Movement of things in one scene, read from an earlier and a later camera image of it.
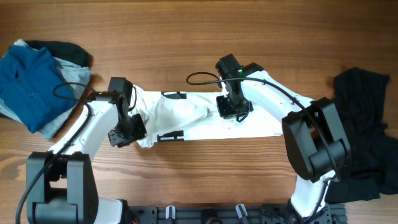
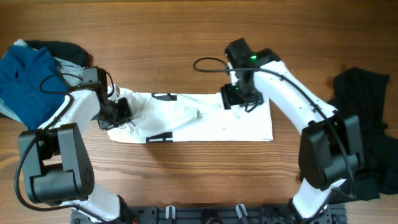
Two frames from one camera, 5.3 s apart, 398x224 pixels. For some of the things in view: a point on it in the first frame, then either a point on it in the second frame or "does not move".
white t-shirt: x=169 y=116 does not move
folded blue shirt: x=33 y=87 does not move
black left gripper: x=140 y=134 → x=127 y=114
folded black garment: x=65 y=51 does not move
